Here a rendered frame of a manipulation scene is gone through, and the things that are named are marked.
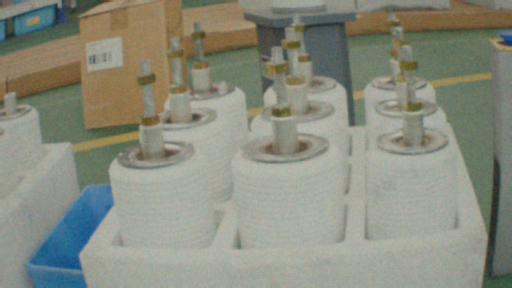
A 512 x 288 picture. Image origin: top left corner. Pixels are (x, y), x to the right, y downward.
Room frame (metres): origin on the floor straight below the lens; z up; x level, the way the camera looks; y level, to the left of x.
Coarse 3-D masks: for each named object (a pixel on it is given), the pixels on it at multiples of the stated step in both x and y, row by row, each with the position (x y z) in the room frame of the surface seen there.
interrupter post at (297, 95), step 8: (288, 88) 0.78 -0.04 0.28; (296, 88) 0.77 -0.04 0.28; (304, 88) 0.78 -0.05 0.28; (288, 96) 0.78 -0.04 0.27; (296, 96) 0.77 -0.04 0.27; (304, 96) 0.78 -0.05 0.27; (296, 104) 0.77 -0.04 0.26; (304, 104) 0.78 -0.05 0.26; (296, 112) 0.77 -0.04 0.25; (304, 112) 0.77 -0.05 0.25
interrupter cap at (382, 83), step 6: (378, 78) 0.91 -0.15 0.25; (384, 78) 0.91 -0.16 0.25; (390, 78) 0.91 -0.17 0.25; (420, 78) 0.89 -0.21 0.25; (372, 84) 0.88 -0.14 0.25; (378, 84) 0.88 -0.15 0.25; (384, 84) 0.87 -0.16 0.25; (390, 84) 0.88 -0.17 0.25; (420, 84) 0.86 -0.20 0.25; (426, 84) 0.86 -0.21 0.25; (390, 90) 0.85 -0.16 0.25
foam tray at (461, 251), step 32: (352, 128) 0.96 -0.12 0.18; (448, 128) 0.92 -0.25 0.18; (352, 160) 0.83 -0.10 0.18; (352, 192) 0.73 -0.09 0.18; (224, 224) 0.68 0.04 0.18; (352, 224) 0.65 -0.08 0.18; (480, 224) 0.59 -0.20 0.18; (96, 256) 0.62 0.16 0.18; (128, 256) 0.62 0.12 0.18; (160, 256) 0.62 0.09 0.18; (192, 256) 0.61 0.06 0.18; (224, 256) 0.61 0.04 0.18; (256, 256) 0.60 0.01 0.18; (288, 256) 0.60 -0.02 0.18; (320, 256) 0.59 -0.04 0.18; (352, 256) 0.58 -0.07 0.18; (384, 256) 0.58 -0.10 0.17; (416, 256) 0.57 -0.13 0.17; (448, 256) 0.57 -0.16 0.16; (480, 256) 0.56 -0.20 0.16
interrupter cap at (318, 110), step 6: (312, 102) 0.81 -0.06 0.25; (318, 102) 0.81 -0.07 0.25; (324, 102) 0.80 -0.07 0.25; (264, 108) 0.80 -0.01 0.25; (270, 108) 0.80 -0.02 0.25; (312, 108) 0.79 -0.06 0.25; (318, 108) 0.79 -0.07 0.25; (324, 108) 0.78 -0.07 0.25; (330, 108) 0.78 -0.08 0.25; (264, 114) 0.78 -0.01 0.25; (270, 114) 0.78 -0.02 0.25; (306, 114) 0.78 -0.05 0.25; (312, 114) 0.76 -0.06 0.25; (318, 114) 0.76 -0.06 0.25; (324, 114) 0.76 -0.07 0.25; (330, 114) 0.76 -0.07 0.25; (300, 120) 0.75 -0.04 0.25; (306, 120) 0.75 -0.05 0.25; (312, 120) 0.75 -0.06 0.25; (318, 120) 0.75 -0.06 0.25
